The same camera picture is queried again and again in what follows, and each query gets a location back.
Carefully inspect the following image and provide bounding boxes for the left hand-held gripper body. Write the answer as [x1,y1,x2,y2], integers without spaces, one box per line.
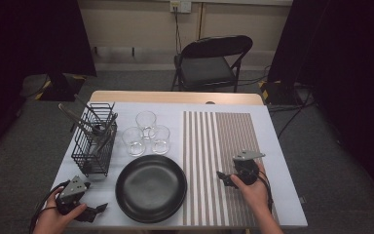
[56,175,92,215]

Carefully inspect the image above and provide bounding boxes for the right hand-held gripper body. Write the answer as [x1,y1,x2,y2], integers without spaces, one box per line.
[233,149,267,186]

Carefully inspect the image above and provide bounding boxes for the black wire cutlery basket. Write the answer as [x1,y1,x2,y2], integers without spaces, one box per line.
[71,102,119,178]

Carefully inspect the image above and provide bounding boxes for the clear drinking glass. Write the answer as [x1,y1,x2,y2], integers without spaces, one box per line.
[149,125,171,155]
[122,126,146,158]
[135,110,158,140]

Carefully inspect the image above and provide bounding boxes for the person's right hand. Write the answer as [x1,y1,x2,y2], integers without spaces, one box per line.
[230,163,272,215]

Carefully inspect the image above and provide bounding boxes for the person's left hand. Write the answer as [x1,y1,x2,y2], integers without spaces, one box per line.
[33,187,88,234]

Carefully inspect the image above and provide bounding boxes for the striped placemat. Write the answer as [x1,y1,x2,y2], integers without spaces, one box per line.
[182,110,279,227]

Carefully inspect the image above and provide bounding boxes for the steel cutlery piece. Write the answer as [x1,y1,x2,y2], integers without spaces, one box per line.
[57,102,98,137]
[92,112,119,155]
[73,94,106,130]

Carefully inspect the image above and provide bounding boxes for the black stand base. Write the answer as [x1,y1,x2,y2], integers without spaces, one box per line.
[258,79,304,105]
[38,71,87,102]

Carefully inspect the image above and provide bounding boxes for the black folding chair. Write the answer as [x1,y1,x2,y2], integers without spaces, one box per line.
[170,34,254,94]

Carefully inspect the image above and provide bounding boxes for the black curtain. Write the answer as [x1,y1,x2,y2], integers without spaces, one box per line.
[0,0,97,164]
[267,0,374,209]

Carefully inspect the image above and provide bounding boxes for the black floor cable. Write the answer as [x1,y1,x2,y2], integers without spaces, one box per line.
[267,87,318,139]

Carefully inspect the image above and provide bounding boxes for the black wall cable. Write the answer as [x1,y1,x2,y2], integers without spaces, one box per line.
[173,6,183,56]

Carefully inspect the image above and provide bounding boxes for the beige wall conduit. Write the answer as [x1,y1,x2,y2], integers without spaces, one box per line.
[198,2,206,41]

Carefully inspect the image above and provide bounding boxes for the white wall outlet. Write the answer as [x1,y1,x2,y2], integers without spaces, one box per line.
[169,0,193,14]

